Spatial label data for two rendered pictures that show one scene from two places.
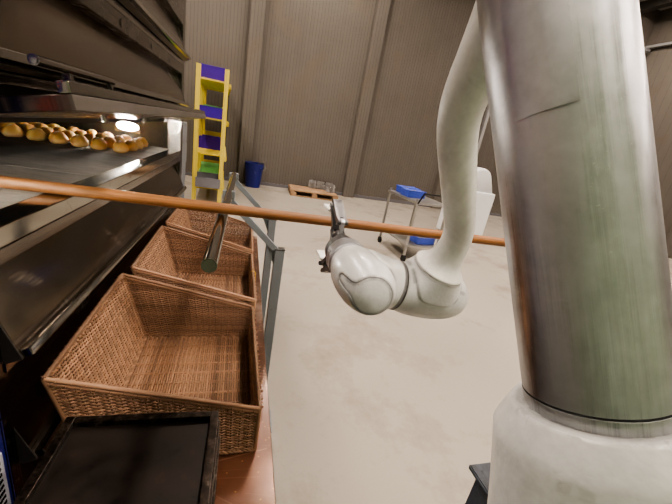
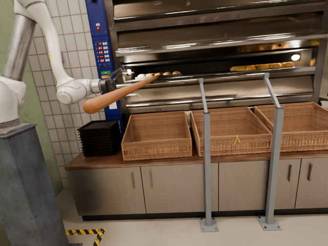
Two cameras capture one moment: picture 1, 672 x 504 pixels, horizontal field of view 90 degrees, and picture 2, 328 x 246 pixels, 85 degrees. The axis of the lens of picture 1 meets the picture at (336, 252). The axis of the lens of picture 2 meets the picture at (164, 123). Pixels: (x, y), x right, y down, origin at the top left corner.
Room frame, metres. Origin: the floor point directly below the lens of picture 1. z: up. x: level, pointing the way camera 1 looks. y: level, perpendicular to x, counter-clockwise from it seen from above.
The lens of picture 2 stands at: (1.50, -0.98, 1.24)
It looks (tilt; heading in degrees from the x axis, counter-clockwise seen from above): 16 degrees down; 111
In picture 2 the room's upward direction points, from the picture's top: 5 degrees counter-clockwise
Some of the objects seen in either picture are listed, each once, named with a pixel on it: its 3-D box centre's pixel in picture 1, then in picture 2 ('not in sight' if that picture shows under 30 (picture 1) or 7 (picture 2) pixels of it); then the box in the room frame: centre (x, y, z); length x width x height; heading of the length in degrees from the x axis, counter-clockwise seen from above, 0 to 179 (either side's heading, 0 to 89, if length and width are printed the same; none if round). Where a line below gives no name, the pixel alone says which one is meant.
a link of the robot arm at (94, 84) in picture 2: (347, 259); (97, 86); (0.70, -0.03, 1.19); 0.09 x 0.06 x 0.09; 107
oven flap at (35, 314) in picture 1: (138, 205); (216, 91); (1.37, 0.86, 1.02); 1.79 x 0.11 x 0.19; 17
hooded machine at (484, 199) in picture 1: (467, 202); not in sight; (6.63, -2.32, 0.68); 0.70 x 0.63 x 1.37; 108
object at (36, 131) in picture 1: (76, 135); (257, 67); (1.79, 1.45, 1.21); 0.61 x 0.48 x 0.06; 107
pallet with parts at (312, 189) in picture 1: (313, 188); not in sight; (8.24, 0.83, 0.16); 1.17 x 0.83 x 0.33; 108
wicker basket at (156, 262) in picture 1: (203, 273); (225, 128); (1.46, 0.61, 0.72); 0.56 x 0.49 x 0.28; 18
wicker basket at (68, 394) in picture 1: (180, 350); (157, 133); (0.89, 0.43, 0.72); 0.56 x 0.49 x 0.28; 19
